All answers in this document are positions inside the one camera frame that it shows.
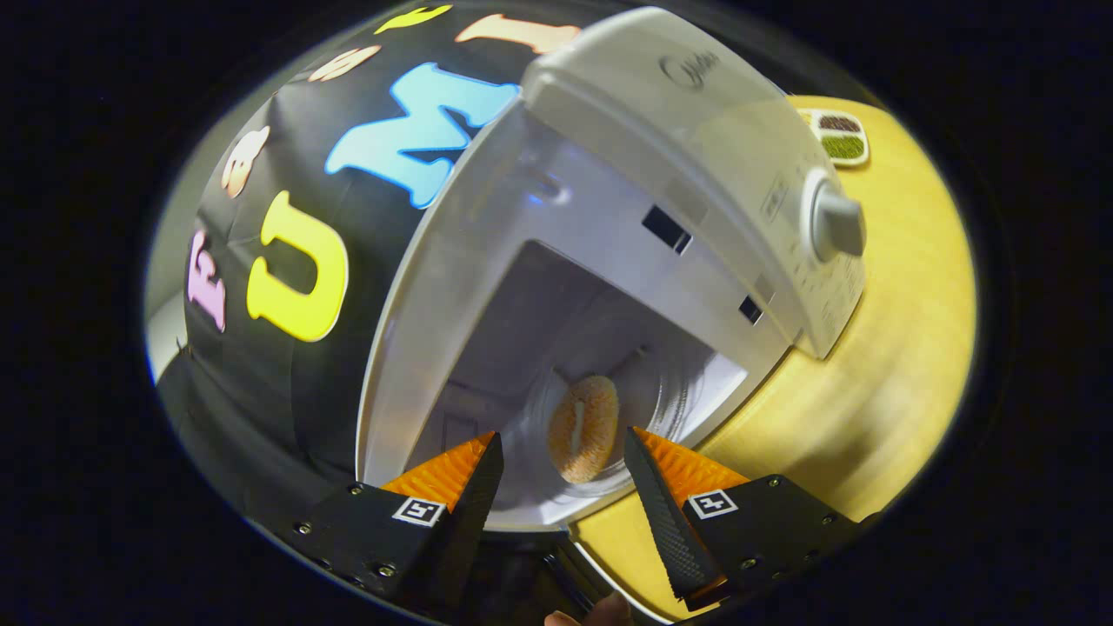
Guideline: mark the white divided dish of beans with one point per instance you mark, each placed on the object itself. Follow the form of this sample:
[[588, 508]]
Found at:
[[839, 143]]

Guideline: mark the white microwave oven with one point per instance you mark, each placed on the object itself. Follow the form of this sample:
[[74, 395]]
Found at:
[[696, 130]]

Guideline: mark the brown bread roll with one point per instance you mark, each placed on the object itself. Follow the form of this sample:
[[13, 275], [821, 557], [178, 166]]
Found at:
[[584, 435]]

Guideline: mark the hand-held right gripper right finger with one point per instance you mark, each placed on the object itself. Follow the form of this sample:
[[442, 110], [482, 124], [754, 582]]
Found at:
[[665, 522]]

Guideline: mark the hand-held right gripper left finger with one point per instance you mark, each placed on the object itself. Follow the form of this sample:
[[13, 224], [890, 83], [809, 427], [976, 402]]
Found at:
[[469, 522]]

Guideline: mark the black backdrop cloth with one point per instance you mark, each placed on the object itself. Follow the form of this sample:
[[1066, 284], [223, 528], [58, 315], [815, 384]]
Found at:
[[261, 391]]

